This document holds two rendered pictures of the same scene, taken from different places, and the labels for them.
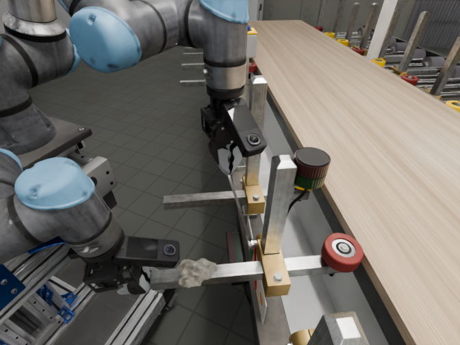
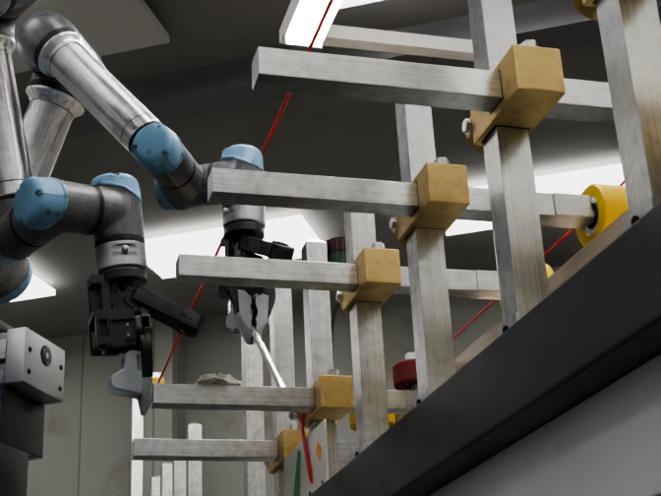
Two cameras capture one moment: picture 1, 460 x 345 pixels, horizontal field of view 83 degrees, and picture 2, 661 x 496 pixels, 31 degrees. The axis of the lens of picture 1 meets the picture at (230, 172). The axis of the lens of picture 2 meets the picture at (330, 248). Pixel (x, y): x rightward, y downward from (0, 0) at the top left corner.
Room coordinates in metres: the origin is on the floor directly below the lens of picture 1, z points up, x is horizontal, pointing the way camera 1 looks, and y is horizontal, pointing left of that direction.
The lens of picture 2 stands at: (-1.41, 0.20, 0.36)
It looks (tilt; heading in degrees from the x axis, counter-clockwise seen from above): 23 degrees up; 350
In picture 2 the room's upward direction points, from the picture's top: 3 degrees counter-clockwise
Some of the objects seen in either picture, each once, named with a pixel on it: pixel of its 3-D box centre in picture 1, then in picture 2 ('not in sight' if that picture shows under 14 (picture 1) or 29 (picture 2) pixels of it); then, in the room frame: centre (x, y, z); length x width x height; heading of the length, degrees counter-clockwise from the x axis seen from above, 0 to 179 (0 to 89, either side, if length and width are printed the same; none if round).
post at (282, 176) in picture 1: (270, 243); (320, 382); (0.35, -0.09, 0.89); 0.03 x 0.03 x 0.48; 6
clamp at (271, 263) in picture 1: (272, 261); (327, 403); (0.33, -0.10, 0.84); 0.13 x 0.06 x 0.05; 6
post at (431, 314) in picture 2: not in sight; (426, 259); (-0.15, -0.14, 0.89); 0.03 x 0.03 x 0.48; 6
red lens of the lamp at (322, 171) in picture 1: (311, 161); (341, 249); (0.35, -0.14, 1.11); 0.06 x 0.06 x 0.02
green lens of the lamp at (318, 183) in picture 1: (308, 173); (342, 264); (0.35, -0.14, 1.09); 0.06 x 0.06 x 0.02
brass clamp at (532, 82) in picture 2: not in sight; (511, 102); (-0.42, -0.17, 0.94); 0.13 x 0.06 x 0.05; 6
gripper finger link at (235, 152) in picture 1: (231, 153); (252, 322); (0.49, 0.00, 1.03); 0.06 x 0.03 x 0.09; 26
